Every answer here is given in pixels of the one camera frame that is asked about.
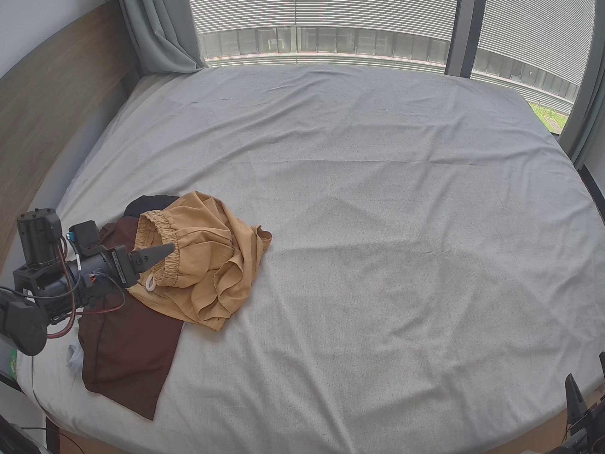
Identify white garment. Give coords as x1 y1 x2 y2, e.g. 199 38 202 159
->
66 343 87 377

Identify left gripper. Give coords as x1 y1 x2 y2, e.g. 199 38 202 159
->
68 242 177 308

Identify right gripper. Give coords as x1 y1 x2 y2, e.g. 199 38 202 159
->
562 351 605 454

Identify grey-green curtain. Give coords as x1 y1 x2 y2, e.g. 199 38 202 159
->
112 0 210 75
560 0 605 171

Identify tan shorts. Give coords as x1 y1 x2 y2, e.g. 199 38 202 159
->
127 190 275 333

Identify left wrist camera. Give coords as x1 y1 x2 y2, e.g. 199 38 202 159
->
67 219 101 260

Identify brown garment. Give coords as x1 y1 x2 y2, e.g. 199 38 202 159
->
77 218 186 421

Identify bed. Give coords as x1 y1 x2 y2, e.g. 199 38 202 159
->
0 0 605 454

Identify window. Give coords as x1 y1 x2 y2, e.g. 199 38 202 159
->
182 0 597 137

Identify black garment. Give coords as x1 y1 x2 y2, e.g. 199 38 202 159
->
123 194 182 218

